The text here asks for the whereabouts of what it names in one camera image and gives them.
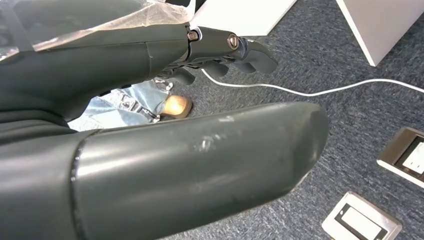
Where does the white furniture panel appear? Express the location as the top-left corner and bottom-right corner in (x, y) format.
(189, 0), (298, 37)
(335, 0), (424, 67)

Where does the clear plastic film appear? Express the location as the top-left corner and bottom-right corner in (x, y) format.
(0, 0), (193, 62)

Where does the metal floor socket plate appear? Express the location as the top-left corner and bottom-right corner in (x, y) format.
(321, 191), (403, 240)
(376, 126), (424, 190)

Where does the white floor cable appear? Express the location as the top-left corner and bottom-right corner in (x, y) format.
(200, 67), (424, 98)

